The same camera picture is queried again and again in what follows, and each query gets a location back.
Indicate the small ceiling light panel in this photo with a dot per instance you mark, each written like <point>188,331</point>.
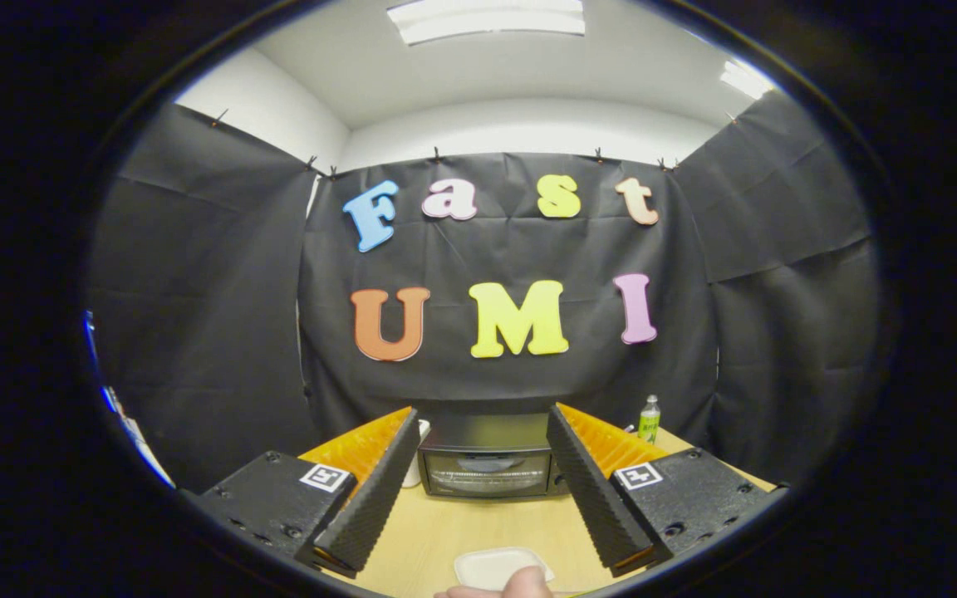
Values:
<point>746,79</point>

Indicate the blue and white board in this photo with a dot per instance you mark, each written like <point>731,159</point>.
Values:
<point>134,436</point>

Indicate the black toaster oven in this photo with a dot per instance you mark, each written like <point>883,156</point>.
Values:
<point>487,432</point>

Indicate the long ceiling light panel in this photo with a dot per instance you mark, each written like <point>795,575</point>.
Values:
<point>487,18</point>

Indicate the white plastic tray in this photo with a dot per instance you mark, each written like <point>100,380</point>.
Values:
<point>491,566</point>

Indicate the green label drink bottle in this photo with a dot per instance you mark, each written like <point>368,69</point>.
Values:
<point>650,419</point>

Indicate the white pop-up toaster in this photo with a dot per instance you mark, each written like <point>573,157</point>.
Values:
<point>414,473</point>

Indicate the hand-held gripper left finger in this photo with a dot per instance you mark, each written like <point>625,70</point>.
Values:
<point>370,507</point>

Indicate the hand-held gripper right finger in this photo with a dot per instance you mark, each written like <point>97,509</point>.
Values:
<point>599,507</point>

